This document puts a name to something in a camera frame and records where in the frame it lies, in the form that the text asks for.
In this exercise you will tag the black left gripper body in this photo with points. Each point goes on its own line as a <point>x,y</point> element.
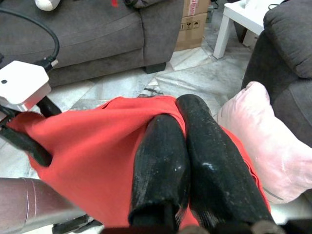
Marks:
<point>7,115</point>

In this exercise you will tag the pink cat face pillow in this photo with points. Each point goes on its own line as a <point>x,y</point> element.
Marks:
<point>268,151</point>

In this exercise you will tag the grey extension power strip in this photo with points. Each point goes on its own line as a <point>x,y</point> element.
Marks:
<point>210,14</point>

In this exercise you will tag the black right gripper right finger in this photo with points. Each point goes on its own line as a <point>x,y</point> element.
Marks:
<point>214,170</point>

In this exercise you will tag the cardboard box with handling symbols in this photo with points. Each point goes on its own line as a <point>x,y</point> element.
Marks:
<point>191,31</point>

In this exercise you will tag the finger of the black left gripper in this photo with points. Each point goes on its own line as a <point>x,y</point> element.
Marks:
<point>29,148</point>
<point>48,108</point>

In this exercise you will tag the white plush toy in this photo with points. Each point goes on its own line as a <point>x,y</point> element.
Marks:
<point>46,3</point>

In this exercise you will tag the white side table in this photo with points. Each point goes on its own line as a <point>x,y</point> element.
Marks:
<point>243,17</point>

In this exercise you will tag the cardboard box with red tape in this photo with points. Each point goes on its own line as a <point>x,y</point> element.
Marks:
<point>196,7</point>

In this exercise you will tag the grey two-seat fabric sofa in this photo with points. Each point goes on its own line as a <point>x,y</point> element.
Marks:
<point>287,61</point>

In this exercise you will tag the red pillow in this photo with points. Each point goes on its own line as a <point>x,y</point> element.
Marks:
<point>92,151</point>

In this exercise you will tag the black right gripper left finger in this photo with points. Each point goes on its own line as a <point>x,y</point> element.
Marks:
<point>161,170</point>

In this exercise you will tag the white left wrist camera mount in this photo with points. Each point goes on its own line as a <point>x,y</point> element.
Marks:
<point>22,83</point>

